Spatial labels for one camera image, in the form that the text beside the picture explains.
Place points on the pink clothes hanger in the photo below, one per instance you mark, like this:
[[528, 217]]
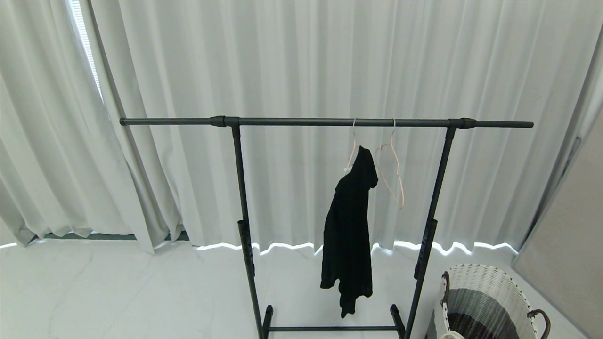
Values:
[[354, 141], [397, 162]]

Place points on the black garment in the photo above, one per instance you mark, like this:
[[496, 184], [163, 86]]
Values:
[[348, 226]]

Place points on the black clothes rack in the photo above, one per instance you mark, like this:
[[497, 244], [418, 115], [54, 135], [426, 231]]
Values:
[[330, 122]]

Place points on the white laundry basket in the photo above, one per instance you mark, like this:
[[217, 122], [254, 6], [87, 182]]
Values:
[[485, 278]]

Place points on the white curtain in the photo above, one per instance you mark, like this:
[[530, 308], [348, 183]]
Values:
[[282, 56]]

